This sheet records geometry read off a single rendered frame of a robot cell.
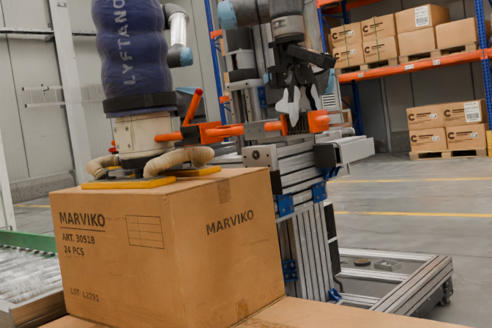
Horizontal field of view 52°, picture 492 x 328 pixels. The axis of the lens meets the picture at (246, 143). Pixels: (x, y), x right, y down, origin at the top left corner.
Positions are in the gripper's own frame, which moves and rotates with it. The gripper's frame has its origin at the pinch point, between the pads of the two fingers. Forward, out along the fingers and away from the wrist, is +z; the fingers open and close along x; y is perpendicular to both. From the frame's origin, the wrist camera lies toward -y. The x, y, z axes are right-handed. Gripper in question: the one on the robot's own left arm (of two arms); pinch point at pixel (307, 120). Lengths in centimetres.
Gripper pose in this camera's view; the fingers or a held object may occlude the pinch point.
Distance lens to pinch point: 120.5
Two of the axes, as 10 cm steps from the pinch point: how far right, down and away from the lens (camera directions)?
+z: 1.4, 9.9, 0.5
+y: -7.5, 0.7, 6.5
